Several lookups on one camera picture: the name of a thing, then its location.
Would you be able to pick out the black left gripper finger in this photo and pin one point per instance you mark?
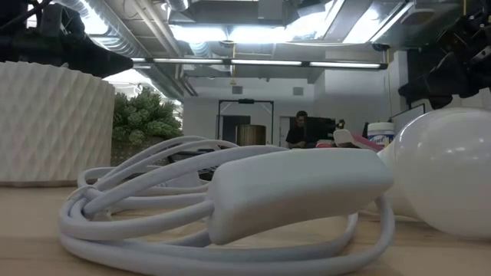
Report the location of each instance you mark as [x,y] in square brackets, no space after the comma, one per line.
[88,50]
[99,69]

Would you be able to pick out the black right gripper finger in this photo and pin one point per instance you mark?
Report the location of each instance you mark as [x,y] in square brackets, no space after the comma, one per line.
[433,84]
[440,101]

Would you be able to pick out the white lightbulb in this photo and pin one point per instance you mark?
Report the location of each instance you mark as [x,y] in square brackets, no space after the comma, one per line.
[445,172]

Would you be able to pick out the green artificial succulent plant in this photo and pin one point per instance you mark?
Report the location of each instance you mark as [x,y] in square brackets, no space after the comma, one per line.
[145,115]

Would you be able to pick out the white textured pen cup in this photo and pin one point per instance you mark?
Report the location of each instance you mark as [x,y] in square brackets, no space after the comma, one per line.
[50,122]

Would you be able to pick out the pink stapler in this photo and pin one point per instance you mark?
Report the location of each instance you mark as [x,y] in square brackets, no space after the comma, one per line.
[356,141]

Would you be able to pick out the black computer monitor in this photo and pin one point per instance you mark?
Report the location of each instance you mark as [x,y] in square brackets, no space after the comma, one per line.
[324,130]

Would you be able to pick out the red stapler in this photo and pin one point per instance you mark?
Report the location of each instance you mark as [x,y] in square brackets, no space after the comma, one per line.
[324,144]

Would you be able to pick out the person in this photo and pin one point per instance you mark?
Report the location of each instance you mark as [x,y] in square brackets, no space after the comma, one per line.
[297,132]

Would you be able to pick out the long linear ceiling light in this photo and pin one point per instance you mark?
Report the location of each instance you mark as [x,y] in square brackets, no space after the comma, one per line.
[264,62]

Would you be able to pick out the round wooden drum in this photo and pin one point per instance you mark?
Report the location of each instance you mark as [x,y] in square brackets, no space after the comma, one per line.
[251,135]

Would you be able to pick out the silver ceiling air duct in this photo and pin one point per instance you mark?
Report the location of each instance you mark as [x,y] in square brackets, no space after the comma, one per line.
[126,42]

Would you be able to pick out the black background rig frame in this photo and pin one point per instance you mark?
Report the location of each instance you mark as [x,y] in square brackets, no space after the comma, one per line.
[245,101]

